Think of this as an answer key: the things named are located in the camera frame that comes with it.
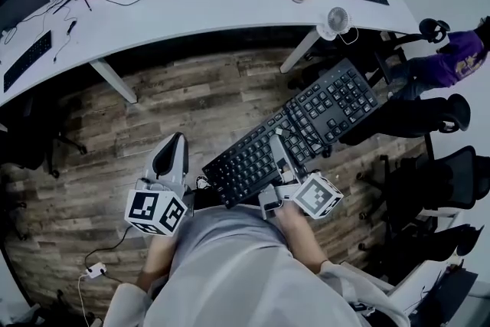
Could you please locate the black office chair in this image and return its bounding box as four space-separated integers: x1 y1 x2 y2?
0 97 89 181
373 18 452 86
338 93 472 147
356 145 490 221

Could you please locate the white floor cable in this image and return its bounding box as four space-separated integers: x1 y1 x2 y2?
77 273 93 327

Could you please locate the black floor cable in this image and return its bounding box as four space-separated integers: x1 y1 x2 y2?
84 224 134 270

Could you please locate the white desk fan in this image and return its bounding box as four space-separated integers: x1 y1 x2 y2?
315 6 352 41

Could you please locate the black computer monitor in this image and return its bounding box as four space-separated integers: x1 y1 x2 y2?
0 0 53 32

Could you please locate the white desk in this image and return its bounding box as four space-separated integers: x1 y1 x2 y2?
0 0 423 109

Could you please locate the thin black cable with plug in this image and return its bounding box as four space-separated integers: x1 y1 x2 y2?
52 5 79 64

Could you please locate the person's grey clothing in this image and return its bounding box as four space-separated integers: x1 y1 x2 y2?
103 205 411 327

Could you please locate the black keyboard with cable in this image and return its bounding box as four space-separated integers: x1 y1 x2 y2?
201 57 381 210

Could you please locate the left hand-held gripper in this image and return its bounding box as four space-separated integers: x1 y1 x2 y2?
124 132 194 238

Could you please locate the person's left forearm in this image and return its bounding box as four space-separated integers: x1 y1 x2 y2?
136 229 181 293

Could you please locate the white power adapter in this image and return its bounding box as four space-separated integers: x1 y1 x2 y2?
84 261 108 280

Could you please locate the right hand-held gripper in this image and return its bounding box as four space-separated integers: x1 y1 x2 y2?
258 134 344 221

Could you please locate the white fan cable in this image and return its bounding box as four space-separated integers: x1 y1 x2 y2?
338 25 361 46

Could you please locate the person's right forearm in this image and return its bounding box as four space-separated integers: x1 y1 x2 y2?
275 202 331 273

